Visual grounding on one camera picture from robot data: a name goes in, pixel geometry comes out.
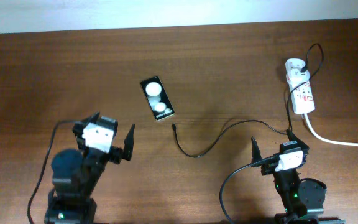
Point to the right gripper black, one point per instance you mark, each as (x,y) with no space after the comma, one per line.
(257,154)

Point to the white power strip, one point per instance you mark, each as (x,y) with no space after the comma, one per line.
(301,94)

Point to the black flip smartphone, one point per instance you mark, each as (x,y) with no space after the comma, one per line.
(157,98)

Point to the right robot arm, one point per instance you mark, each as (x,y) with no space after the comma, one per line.
(302,198)

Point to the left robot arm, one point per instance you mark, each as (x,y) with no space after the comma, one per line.
(77,171)

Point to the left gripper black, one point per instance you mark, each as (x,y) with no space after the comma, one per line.
(116,153)

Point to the white USB charger adapter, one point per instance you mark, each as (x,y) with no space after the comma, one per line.
(295,76)

